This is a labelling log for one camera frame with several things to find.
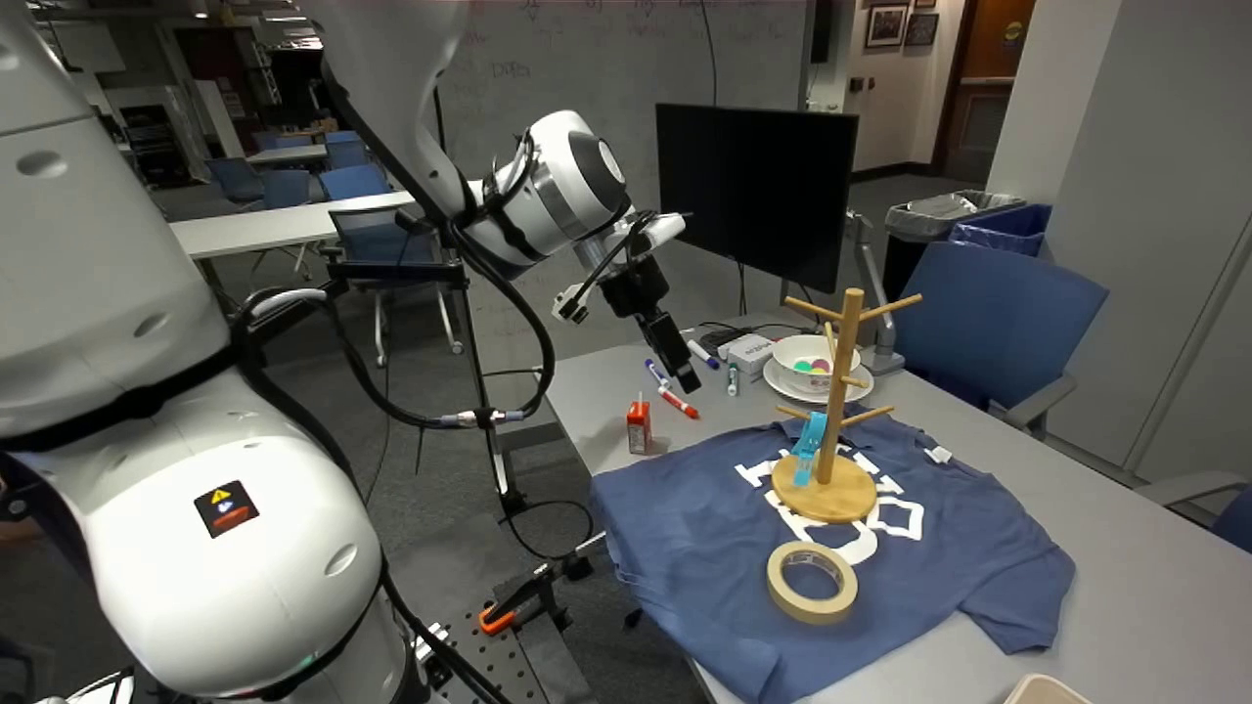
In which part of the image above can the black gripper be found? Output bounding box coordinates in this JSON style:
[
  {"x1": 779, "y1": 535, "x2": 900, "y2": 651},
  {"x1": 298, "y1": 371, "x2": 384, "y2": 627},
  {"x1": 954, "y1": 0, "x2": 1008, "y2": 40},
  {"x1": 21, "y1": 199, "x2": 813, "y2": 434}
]
[{"x1": 600, "y1": 250, "x2": 703, "y2": 400}]

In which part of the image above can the wooden mug tree stand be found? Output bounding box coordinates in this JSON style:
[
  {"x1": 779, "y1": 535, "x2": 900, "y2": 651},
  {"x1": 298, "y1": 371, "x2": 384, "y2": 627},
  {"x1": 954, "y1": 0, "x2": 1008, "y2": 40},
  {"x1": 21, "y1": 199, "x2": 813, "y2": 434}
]
[{"x1": 768, "y1": 286, "x2": 929, "y2": 529}]

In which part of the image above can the red capped marker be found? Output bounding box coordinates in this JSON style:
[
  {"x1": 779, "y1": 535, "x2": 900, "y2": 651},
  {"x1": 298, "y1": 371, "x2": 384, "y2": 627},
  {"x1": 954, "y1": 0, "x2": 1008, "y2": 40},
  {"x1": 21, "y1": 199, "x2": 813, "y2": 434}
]
[{"x1": 641, "y1": 355, "x2": 703, "y2": 423}]

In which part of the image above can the white cardboard box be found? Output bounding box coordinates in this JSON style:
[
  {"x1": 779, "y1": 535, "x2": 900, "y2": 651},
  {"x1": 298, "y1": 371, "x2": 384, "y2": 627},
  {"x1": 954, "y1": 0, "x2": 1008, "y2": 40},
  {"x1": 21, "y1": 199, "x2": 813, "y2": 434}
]
[{"x1": 718, "y1": 329, "x2": 779, "y2": 371}]

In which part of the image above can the small orange red container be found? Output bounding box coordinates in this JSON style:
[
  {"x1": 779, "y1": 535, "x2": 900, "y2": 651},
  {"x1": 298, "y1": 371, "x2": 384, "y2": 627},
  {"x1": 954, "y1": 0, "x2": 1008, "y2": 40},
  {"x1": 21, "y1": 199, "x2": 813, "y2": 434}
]
[{"x1": 621, "y1": 396, "x2": 652, "y2": 458}]

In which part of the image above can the white plate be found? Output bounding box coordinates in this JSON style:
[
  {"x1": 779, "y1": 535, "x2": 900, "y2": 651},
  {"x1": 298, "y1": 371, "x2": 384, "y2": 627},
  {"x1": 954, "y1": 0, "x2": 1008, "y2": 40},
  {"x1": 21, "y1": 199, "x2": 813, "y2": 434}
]
[{"x1": 761, "y1": 355, "x2": 881, "y2": 409}]

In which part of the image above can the white bowl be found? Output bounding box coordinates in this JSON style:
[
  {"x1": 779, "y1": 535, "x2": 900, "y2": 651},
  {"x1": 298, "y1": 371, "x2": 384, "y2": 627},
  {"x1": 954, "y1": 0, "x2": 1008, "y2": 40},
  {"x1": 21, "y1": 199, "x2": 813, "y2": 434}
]
[{"x1": 772, "y1": 331, "x2": 875, "y2": 389}]

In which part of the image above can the black computer monitor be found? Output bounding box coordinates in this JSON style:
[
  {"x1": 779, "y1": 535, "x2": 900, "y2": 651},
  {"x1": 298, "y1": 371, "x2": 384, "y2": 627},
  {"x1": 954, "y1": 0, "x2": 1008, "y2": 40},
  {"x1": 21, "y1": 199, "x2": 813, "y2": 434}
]
[{"x1": 652, "y1": 101, "x2": 861, "y2": 297}]

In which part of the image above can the blue printed t-shirt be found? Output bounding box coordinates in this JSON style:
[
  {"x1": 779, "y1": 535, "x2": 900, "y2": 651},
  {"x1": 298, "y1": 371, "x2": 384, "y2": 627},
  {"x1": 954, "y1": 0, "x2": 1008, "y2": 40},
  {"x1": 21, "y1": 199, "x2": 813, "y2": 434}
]
[{"x1": 587, "y1": 417, "x2": 1080, "y2": 704}]

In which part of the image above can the beige masking tape roll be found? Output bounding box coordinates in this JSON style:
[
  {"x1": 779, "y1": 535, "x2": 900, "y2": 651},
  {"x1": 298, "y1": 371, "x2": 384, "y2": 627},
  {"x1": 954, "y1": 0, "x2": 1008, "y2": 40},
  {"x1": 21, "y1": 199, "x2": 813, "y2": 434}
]
[{"x1": 763, "y1": 539, "x2": 866, "y2": 629}]

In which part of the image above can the grey trash bin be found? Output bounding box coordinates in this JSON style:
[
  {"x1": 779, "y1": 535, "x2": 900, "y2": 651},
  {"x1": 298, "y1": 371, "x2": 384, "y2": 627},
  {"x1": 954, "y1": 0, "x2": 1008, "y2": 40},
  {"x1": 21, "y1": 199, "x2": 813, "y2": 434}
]
[{"x1": 886, "y1": 187, "x2": 995, "y2": 297}]

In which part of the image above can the blue office chair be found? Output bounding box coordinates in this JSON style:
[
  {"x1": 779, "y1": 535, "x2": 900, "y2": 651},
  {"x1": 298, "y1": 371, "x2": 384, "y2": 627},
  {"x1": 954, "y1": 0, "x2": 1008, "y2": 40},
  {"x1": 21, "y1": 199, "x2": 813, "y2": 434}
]
[
  {"x1": 1130, "y1": 466, "x2": 1252, "y2": 556},
  {"x1": 892, "y1": 238, "x2": 1113, "y2": 434}
]

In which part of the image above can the blue recycling bin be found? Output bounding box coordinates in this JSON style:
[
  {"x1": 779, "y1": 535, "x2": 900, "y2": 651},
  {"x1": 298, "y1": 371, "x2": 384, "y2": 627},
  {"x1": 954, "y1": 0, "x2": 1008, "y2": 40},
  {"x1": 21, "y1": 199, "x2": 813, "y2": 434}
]
[{"x1": 948, "y1": 199, "x2": 1057, "y2": 261}]

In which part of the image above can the white long table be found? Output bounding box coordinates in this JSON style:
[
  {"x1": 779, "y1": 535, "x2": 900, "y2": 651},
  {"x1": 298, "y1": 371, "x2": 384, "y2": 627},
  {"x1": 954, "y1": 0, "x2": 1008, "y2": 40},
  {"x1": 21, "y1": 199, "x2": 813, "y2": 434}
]
[{"x1": 167, "y1": 187, "x2": 423, "y2": 261}]

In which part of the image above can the beige plastic tray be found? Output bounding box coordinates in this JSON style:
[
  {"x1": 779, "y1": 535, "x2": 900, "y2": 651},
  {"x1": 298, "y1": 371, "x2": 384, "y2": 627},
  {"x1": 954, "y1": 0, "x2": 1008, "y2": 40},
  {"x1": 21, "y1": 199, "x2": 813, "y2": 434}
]
[{"x1": 1002, "y1": 667, "x2": 1091, "y2": 704}]

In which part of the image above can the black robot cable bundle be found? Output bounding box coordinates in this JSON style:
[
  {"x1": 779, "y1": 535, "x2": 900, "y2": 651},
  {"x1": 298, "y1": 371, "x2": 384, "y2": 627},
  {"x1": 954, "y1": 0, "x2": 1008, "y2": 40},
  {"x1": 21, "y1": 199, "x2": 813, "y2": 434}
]
[{"x1": 226, "y1": 69, "x2": 565, "y2": 434}]

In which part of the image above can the orange handled bar clamp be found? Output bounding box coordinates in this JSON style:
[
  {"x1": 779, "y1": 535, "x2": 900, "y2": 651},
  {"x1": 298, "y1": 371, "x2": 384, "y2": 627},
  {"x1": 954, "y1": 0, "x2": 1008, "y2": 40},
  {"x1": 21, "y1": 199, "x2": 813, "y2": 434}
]
[{"x1": 475, "y1": 559, "x2": 600, "y2": 641}]

